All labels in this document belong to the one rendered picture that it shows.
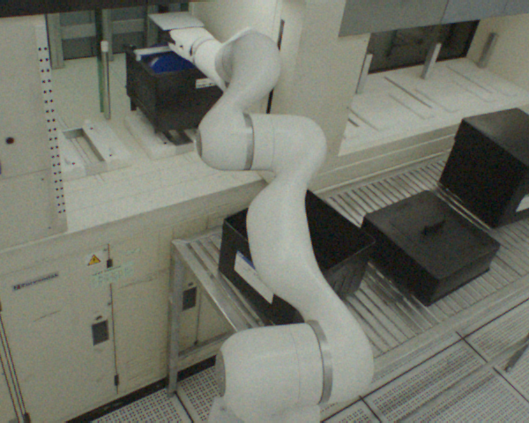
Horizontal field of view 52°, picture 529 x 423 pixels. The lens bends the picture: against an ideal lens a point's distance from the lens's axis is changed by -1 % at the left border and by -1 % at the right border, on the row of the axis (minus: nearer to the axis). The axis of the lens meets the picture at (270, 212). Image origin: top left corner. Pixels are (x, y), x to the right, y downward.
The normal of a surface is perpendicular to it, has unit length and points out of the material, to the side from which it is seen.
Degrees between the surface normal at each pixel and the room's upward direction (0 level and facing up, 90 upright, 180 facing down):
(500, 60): 90
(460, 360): 0
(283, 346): 9
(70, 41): 90
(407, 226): 0
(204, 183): 0
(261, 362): 27
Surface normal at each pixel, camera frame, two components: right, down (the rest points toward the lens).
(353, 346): 0.35, -0.42
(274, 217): -0.09, -0.40
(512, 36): -0.82, 0.26
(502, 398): 0.14, -0.76
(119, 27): 0.55, 0.59
